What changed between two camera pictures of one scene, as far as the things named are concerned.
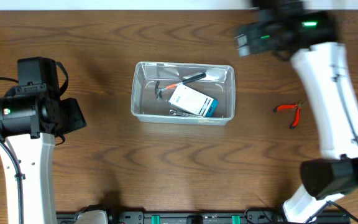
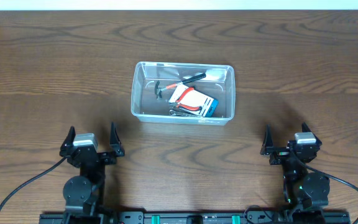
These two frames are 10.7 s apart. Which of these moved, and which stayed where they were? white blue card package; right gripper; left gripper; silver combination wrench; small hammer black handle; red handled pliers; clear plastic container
Moved: right gripper; left gripper; red handled pliers
Stayed: small hammer black handle; clear plastic container; white blue card package; silver combination wrench
